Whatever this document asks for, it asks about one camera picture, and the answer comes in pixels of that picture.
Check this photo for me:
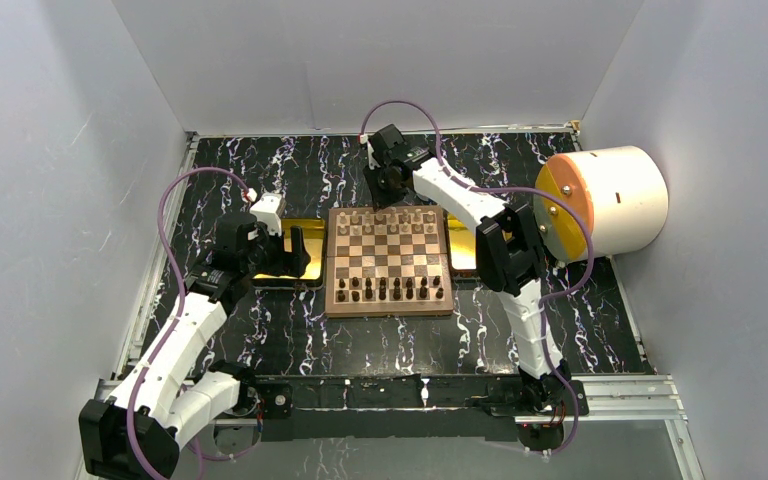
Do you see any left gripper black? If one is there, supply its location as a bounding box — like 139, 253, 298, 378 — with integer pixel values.
242, 222, 309, 279

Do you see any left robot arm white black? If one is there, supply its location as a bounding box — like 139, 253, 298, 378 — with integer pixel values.
79, 193, 310, 479

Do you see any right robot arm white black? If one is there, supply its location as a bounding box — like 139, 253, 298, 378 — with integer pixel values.
360, 125, 569, 414

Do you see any wooden chess board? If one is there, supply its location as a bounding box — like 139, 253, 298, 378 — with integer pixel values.
324, 205, 454, 318

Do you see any left gold tin tray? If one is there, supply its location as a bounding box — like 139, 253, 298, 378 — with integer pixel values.
253, 218, 327, 290

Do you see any gold tin tray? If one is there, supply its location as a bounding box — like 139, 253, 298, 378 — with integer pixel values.
446, 215, 477, 278
253, 218, 327, 290

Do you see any right gold tin tray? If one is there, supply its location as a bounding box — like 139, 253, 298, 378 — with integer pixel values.
446, 215, 477, 278

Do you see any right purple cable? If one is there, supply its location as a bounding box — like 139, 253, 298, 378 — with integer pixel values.
359, 100, 596, 458

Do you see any purple cable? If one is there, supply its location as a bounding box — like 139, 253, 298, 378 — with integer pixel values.
359, 100, 596, 458
125, 166, 256, 480

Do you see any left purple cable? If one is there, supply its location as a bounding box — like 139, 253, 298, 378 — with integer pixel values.
125, 166, 256, 480

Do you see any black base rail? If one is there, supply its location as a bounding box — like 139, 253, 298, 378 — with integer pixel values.
211, 374, 591, 458

